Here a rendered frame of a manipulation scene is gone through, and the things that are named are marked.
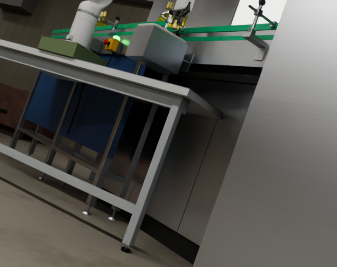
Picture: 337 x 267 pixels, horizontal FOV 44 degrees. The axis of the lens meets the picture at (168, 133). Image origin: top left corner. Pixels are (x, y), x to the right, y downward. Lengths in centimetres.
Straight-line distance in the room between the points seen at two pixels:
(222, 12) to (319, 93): 120
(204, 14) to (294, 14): 108
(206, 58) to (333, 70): 85
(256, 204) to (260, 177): 9
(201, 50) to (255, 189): 94
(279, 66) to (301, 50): 9
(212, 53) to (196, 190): 68
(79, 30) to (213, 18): 75
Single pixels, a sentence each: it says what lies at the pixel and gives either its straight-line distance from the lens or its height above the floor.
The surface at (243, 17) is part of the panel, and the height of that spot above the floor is 127.
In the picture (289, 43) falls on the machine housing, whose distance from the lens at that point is 153.
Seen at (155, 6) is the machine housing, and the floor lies 142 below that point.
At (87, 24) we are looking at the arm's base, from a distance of 232.
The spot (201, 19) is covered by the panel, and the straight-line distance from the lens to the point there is 258.
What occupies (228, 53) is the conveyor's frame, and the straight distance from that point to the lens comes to 197.
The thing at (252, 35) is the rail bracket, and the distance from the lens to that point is 177.
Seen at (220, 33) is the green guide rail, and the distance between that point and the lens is 211.
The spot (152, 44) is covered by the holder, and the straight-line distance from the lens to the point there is 201.
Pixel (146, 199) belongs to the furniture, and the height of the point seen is 24.
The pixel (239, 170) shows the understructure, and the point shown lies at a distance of 146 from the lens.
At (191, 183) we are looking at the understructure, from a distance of 217.
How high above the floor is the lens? 46
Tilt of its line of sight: 3 degrees up
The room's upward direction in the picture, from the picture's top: 20 degrees clockwise
